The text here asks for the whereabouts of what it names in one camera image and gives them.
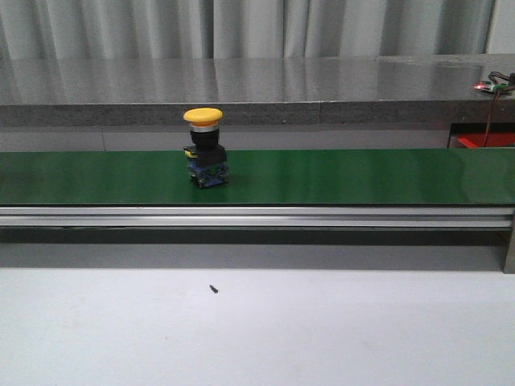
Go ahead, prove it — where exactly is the yellow mushroom push button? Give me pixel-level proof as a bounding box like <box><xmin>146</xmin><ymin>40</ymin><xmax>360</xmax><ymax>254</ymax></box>
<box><xmin>183</xmin><ymin>107</ymin><xmax>229</xmax><ymax>189</ymax></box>

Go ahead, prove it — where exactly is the grey stone counter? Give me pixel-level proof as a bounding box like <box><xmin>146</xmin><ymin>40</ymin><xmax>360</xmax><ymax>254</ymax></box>
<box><xmin>1</xmin><ymin>54</ymin><xmax>514</xmax><ymax>127</ymax></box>

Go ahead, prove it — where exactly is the green conveyor belt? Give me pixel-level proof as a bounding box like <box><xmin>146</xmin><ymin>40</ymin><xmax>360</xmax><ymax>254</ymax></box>
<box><xmin>1</xmin><ymin>148</ymin><xmax>514</xmax><ymax>206</ymax></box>

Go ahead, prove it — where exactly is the red plastic tray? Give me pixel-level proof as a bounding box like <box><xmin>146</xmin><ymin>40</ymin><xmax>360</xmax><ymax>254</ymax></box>
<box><xmin>456</xmin><ymin>133</ymin><xmax>515</xmax><ymax>149</ymax></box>

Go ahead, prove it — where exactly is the small green circuit board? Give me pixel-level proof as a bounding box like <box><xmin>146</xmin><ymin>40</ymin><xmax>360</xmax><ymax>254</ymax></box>
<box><xmin>473</xmin><ymin>80</ymin><xmax>509</xmax><ymax>93</ymax></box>

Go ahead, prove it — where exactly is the grey curtain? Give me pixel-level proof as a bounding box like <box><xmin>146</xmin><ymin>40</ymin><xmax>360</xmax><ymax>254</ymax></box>
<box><xmin>1</xmin><ymin>1</ymin><xmax>495</xmax><ymax>60</ymax></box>

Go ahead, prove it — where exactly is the aluminium conveyor frame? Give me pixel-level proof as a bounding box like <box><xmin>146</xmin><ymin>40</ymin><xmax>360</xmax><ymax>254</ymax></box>
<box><xmin>1</xmin><ymin>205</ymin><xmax>514</xmax><ymax>273</ymax></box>

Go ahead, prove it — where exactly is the red black wire cable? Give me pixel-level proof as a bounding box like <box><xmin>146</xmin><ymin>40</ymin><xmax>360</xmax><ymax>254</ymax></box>
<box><xmin>481</xmin><ymin>71</ymin><xmax>515</xmax><ymax>149</ymax></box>

